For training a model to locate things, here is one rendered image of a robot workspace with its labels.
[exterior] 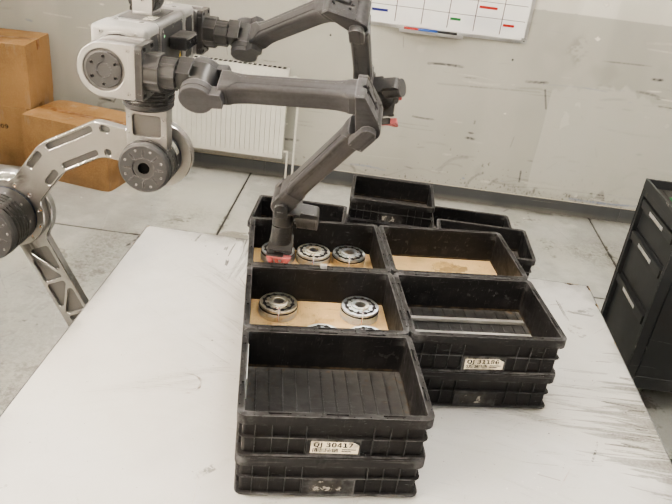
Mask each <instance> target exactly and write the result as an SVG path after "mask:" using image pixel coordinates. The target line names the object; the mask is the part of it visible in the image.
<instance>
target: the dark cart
mask: <svg viewBox="0 0 672 504"><path fill-rule="evenodd" d="M670 198H672V182H670V181H663V180H655V179H648V178H646V181H645V183H644V186H643V190H642V193H641V196H640V198H639V201H638V204H637V207H636V210H635V213H634V216H633V219H632V222H631V225H630V228H629V231H628V233H627V236H626V239H625V242H624V245H623V248H622V251H621V254H620V257H619V260H618V263H617V266H616V268H615V271H614V274H613V277H612V280H611V283H610V286H609V289H608V292H607V295H606V298H605V301H604V303H603V306H602V309H601V314H602V316H603V318H604V320H605V322H606V324H607V326H608V328H609V330H610V333H611V335H612V337H613V339H614V341H615V343H616V345H617V347H618V350H619V352H620V354H621V356H622V358H623V360H624V362H625V364H626V367H627V369H628V371H629V373H630V375H631V377H632V379H633V381H634V383H635V386H636V388H637V390H638V392H639V394H640V396H641V391H642V390H643V389H649V390H657V391H664V392H671V393H672V201H671V199H670Z"/></svg>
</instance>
